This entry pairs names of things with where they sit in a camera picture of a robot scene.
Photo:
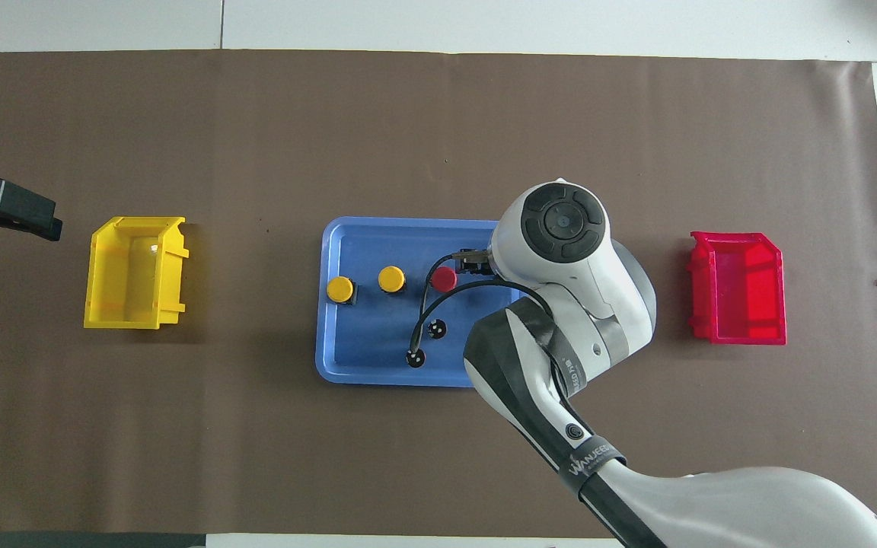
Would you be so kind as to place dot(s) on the brown paper table mat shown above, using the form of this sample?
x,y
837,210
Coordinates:
x,y
256,441

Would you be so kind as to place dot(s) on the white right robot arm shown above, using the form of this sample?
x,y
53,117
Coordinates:
x,y
560,228

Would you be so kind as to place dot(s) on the yellow plastic bin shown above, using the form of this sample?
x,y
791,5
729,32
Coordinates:
x,y
130,293

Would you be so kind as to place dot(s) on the yellow push button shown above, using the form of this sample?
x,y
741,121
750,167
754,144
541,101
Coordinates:
x,y
392,279
340,290

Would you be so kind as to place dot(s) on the red push button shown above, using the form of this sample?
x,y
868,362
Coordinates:
x,y
444,279

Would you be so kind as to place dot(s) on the red plastic bin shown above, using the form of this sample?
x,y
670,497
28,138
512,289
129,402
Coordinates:
x,y
743,304

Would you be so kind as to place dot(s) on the small black cylinder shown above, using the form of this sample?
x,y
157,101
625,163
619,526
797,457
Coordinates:
x,y
416,358
436,329

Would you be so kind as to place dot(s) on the blue plastic tray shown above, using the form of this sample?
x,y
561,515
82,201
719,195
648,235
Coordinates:
x,y
377,342

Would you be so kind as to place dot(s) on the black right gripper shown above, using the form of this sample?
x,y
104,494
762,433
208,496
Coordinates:
x,y
486,265

